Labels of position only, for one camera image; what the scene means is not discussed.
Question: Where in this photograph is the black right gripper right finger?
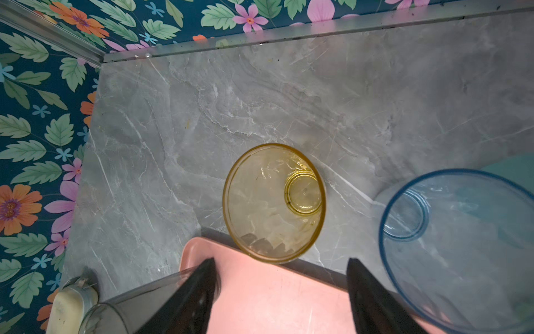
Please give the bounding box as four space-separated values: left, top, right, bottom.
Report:
346 258 426 333

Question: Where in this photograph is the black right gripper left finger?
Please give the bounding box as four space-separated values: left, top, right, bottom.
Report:
136 258 221 333

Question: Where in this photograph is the grey transparent cup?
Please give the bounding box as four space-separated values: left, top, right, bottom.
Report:
79 267 196 333

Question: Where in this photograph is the blue transparent cup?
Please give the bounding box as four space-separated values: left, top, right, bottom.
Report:
371 168 533 333

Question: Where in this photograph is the yellow transparent cup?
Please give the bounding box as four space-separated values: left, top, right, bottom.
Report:
222 143 327 264

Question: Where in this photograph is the pink plastic tray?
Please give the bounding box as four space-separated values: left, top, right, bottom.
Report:
180 237 440 333

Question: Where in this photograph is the teal frosted cup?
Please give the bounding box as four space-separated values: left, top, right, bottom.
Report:
482 153 534 193

